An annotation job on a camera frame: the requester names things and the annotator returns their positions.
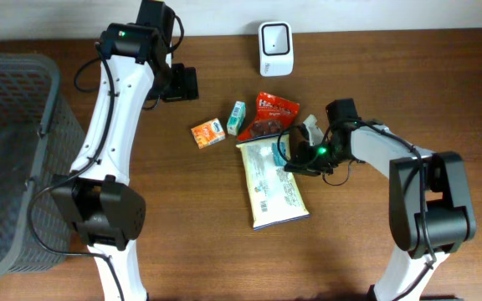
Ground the orange small box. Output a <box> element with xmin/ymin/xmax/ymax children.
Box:
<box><xmin>191</xmin><ymin>118</ymin><xmax>226</xmax><ymax>149</ymax></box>

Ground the green small box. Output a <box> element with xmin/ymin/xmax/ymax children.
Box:
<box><xmin>227</xmin><ymin>101</ymin><xmax>246</xmax><ymax>135</ymax></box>

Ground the yellow chips bag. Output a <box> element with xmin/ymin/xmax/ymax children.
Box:
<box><xmin>237</xmin><ymin>134</ymin><xmax>310</xmax><ymax>230</ymax></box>

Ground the red snack bag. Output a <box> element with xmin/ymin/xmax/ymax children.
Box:
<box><xmin>238</xmin><ymin>92</ymin><xmax>300</xmax><ymax>142</ymax></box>

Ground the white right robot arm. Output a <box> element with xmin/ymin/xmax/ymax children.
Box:
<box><xmin>285</xmin><ymin>99</ymin><xmax>477</xmax><ymax>300</ymax></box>

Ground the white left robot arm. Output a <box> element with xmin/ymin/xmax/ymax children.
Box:
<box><xmin>49</xmin><ymin>0</ymin><xmax>199</xmax><ymax>300</ymax></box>

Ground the white barcode scanner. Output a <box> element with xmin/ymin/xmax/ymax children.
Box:
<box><xmin>258</xmin><ymin>21</ymin><xmax>295</xmax><ymax>77</ymax></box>

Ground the grey plastic basket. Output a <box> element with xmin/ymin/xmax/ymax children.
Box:
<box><xmin>0</xmin><ymin>54</ymin><xmax>85</xmax><ymax>277</ymax></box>

